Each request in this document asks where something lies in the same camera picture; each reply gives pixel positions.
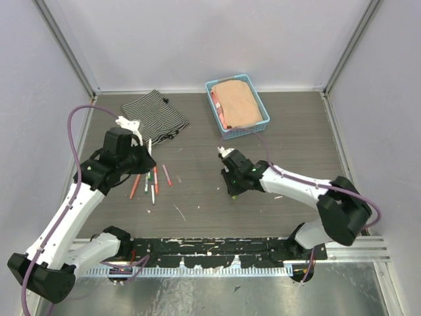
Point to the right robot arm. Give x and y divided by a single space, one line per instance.
342 211

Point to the white marker green end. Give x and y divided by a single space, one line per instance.
146 184

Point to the white pen lime end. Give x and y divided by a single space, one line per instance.
150 146

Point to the peach folded towel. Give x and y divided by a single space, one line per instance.
235 104

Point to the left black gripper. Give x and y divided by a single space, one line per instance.
148 162

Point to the light blue plastic basket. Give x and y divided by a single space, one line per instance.
245 130

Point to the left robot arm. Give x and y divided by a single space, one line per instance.
47 268

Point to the black white striped cloth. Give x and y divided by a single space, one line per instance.
160 121

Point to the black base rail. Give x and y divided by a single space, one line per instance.
212 252

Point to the orange highlighter pen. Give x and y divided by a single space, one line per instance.
156 180

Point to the purple highlighter pen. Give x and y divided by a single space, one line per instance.
167 175

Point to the salmon orange pen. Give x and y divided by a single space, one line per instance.
135 185

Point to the grey slotted cable duct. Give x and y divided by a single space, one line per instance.
234 270

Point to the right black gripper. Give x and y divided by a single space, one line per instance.
233 190

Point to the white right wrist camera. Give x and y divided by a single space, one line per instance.
224 152

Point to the white pen blue end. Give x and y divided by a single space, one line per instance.
153 194

